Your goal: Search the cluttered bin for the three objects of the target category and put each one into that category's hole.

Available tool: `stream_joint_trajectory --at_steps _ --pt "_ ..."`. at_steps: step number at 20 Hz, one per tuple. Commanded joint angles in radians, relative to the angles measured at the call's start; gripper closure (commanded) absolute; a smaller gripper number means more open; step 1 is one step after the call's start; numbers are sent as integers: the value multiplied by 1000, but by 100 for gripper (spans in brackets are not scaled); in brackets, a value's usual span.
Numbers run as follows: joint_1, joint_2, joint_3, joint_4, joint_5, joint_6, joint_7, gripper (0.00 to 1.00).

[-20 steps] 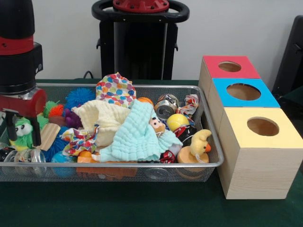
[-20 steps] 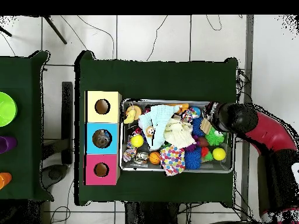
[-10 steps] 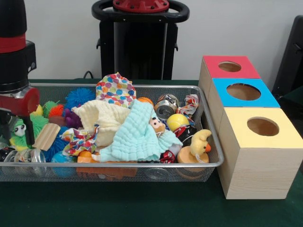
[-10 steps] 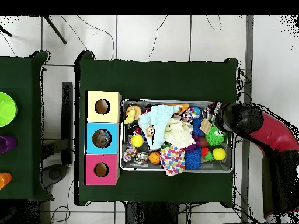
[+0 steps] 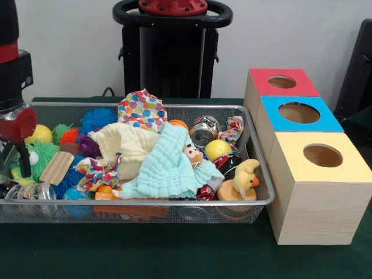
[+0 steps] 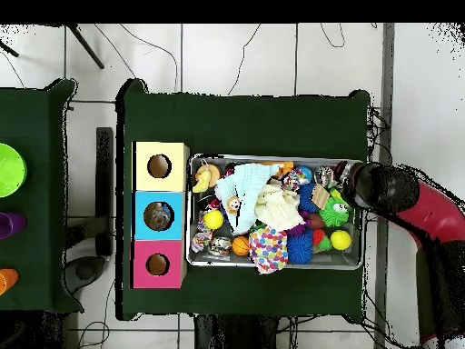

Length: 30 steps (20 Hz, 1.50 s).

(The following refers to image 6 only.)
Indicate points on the polka dot cloth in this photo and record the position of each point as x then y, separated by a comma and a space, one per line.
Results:
269, 251

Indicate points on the silver mesh bin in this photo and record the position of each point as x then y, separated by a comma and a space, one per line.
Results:
327, 260

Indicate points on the black tripod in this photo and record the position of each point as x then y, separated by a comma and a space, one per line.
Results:
87, 47

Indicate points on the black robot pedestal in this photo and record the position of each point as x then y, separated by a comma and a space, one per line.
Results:
232, 334

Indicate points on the dark green tablecloth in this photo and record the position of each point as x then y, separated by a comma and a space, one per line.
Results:
236, 123
36, 109

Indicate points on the mint green cloth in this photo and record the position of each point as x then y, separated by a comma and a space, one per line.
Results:
247, 181

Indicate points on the orange cup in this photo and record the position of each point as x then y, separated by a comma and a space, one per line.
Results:
7, 280

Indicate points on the black panel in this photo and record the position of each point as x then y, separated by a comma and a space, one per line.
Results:
104, 163

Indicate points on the yellow plush duck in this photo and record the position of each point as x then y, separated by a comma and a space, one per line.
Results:
203, 180

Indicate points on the yellow tennis ball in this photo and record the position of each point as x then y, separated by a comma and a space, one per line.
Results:
213, 220

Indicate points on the purple cup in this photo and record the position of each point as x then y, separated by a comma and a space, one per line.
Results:
12, 225

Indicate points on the brown plush toy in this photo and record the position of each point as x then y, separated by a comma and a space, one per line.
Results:
233, 204

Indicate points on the green spiky monster toy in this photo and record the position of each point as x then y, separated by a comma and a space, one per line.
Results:
334, 216

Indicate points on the plain yellow ball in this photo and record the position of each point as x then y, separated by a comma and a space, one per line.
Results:
340, 240

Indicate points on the blue spiky ball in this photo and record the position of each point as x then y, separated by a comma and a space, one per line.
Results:
299, 249

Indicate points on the lime green bowl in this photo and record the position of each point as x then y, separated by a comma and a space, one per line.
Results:
11, 171

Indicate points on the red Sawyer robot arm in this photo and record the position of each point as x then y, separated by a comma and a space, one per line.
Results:
436, 214

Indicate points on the cream knitted cloth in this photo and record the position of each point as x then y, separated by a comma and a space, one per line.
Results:
278, 211

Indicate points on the wooden three-hole box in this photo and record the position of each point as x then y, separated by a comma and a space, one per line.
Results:
141, 181

